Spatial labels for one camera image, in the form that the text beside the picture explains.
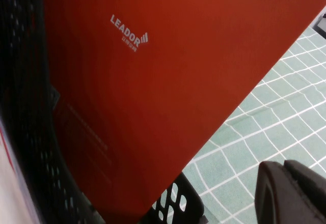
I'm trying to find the red and white Leador brochure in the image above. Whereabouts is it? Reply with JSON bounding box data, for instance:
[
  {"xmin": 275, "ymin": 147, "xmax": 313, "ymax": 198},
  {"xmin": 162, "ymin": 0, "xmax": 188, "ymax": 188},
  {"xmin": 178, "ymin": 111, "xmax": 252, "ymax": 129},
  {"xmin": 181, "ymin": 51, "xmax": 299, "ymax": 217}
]
[{"xmin": 42, "ymin": 0, "xmax": 326, "ymax": 224}]

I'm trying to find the black plastic book holder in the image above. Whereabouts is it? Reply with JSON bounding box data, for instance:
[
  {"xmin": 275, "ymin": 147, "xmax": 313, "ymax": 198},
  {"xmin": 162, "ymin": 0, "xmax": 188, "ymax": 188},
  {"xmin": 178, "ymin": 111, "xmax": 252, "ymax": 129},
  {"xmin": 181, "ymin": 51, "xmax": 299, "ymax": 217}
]
[{"xmin": 0, "ymin": 0, "xmax": 210, "ymax": 224}]

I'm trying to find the green checked tablecloth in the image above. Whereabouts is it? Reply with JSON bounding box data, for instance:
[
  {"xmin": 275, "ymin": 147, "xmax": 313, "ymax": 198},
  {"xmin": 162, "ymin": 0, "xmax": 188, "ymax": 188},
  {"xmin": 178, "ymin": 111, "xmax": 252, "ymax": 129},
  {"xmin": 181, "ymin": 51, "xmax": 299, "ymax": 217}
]
[{"xmin": 178, "ymin": 26, "xmax": 326, "ymax": 224}]

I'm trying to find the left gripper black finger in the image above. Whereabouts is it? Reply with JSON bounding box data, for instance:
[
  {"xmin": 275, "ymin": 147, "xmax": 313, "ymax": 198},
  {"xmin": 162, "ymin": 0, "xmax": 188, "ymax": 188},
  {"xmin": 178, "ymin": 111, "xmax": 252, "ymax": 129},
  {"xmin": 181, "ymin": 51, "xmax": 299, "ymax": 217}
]
[{"xmin": 255, "ymin": 159, "xmax": 326, "ymax": 224}]

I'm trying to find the white magazine blue red print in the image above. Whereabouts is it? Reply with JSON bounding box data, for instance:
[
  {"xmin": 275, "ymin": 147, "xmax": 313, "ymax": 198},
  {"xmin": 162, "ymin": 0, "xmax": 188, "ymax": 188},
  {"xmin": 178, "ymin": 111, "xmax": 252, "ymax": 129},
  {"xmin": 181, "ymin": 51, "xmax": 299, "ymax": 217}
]
[{"xmin": 0, "ymin": 117, "xmax": 39, "ymax": 224}]

